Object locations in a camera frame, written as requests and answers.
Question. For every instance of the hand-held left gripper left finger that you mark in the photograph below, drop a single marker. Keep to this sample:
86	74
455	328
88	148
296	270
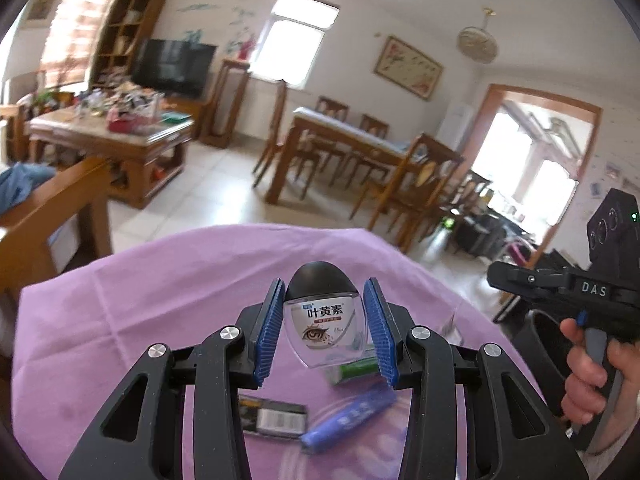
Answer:
265	332

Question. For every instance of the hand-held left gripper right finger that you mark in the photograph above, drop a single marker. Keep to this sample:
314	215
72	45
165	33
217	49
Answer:
380	332

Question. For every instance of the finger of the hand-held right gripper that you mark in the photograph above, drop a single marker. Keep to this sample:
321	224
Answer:
525	275
547	295

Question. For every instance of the eye drop bottle black cap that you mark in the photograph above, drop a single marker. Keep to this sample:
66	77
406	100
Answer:
322	320

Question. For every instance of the person's right hand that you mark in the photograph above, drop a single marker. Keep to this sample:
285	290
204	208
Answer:
580	375

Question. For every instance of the green small tube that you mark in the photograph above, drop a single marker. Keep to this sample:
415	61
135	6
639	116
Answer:
352	367

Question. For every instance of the black side table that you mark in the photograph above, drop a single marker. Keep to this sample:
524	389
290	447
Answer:
475	235

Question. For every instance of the black battery pack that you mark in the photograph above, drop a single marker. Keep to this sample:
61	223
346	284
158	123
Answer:
272	417

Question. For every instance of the purple tube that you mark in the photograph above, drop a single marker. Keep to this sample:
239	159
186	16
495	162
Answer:
350	417

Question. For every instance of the wooden dining chair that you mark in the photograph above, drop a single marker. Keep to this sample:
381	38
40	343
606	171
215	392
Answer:
425	180
272	135
472	195
331	107
374	125

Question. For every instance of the purple tablecloth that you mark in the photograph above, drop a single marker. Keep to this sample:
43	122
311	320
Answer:
125	300

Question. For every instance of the white standing air conditioner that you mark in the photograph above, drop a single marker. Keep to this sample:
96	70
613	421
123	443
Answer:
456	125

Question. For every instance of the wooden dining table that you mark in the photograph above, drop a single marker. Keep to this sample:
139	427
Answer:
345	127

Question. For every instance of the wooden coffee table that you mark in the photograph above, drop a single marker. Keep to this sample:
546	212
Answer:
140	157

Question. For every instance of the wooden television stand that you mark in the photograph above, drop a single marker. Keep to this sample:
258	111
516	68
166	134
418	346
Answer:
192	117

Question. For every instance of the tall wooden plant stand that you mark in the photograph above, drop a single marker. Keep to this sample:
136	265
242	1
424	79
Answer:
227	105

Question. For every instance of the ceiling lamp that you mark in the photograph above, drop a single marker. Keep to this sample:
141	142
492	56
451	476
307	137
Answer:
477	42

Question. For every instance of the wooden sofa armrest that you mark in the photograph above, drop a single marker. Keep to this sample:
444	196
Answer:
65	195

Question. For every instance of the red box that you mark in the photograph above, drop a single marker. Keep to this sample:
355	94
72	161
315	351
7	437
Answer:
125	126

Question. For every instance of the flat screen television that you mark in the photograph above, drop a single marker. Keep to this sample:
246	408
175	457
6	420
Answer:
172	67

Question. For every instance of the red flower pot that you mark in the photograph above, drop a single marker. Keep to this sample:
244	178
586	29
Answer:
245	50

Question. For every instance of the blue cloth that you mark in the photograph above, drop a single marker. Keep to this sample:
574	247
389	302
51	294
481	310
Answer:
22	185

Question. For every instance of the bright window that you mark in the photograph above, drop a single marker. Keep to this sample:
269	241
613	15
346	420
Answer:
295	40

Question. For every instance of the wooden bookshelf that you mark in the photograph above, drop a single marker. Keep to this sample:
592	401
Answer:
125	35

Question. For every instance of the pink window blind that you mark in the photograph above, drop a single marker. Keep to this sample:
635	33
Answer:
75	25

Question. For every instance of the group of wall photos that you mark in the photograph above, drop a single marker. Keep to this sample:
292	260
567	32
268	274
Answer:
607	177

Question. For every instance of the framed floral wall picture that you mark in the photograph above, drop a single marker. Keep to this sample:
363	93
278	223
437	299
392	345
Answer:
409	67

